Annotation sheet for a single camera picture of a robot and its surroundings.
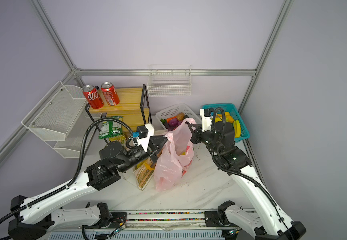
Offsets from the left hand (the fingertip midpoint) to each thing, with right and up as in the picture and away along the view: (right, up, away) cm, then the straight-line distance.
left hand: (169, 136), depth 55 cm
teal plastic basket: (+46, +20, +63) cm, 80 cm away
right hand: (+8, +5, +10) cm, 13 cm away
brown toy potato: (+5, +13, +59) cm, 60 cm away
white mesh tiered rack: (-60, +8, +23) cm, 65 cm away
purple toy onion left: (0, +8, +54) cm, 55 cm away
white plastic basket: (-1, +17, +60) cm, 62 cm away
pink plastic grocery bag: (+2, -9, +5) cm, 10 cm away
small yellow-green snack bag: (-36, -4, +45) cm, 58 cm away
